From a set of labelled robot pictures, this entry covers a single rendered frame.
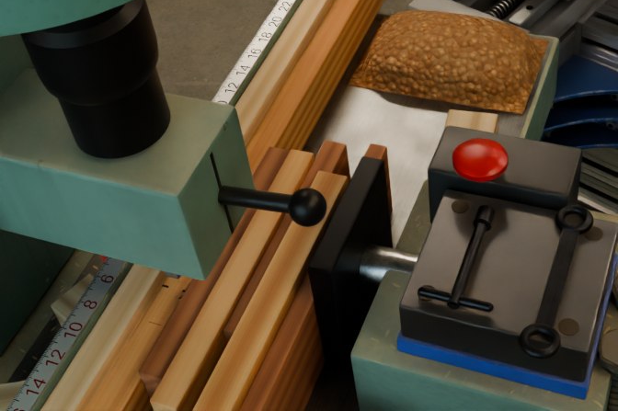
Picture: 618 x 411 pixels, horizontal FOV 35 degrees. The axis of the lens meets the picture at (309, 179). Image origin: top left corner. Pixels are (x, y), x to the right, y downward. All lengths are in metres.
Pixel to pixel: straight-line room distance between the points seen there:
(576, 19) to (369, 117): 0.42
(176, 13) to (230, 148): 1.97
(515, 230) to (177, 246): 0.18
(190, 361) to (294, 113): 0.22
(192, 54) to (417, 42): 1.60
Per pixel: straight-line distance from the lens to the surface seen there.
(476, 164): 0.53
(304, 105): 0.72
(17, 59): 0.58
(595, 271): 0.52
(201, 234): 0.51
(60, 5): 0.36
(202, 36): 2.38
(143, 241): 0.52
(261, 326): 0.54
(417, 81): 0.75
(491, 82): 0.74
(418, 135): 0.73
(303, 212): 0.49
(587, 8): 1.13
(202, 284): 0.60
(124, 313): 0.59
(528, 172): 0.55
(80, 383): 0.57
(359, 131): 0.73
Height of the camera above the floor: 1.40
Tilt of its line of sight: 46 degrees down
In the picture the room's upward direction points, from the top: 10 degrees counter-clockwise
